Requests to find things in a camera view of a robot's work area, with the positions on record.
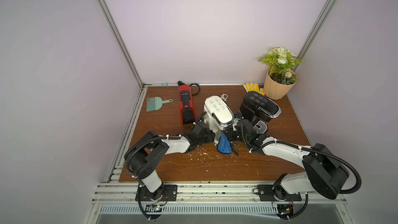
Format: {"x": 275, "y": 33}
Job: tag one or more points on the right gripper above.
{"x": 239, "y": 131}

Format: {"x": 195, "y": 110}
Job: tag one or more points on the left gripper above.
{"x": 211, "y": 138}

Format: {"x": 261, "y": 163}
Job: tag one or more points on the blue grey microfiber cloth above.
{"x": 225, "y": 146}

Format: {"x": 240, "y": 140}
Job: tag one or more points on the white coffee machine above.
{"x": 218, "y": 116}

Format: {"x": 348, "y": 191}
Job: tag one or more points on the red coffee machine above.
{"x": 186, "y": 105}

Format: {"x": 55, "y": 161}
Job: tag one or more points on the black coffee machine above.
{"x": 259, "y": 110}

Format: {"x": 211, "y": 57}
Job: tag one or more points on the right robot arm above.
{"x": 324, "y": 173}

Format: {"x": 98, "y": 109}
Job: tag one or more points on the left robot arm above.
{"x": 142, "y": 159}

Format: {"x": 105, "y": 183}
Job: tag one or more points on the yellow work glove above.
{"x": 253, "y": 87}

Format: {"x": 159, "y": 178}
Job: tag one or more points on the green hand brush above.
{"x": 155, "y": 103}

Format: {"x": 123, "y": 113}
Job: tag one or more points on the potted artificial plant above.
{"x": 280, "y": 76}

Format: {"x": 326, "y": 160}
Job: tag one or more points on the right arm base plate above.
{"x": 272, "y": 193}

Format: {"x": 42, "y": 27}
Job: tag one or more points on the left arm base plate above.
{"x": 164, "y": 193}

